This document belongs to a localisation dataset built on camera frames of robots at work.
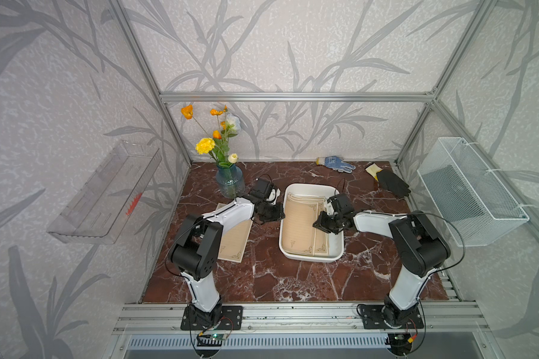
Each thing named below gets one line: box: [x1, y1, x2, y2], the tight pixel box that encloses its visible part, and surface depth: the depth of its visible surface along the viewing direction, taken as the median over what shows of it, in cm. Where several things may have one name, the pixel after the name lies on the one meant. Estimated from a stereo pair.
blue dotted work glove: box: [315, 155, 357, 173], surface depth 121 cm
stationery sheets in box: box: [282, 192, 330, 256], surface depth 96 cm
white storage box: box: [278, 183, 345, 263], surface depth 94 cm
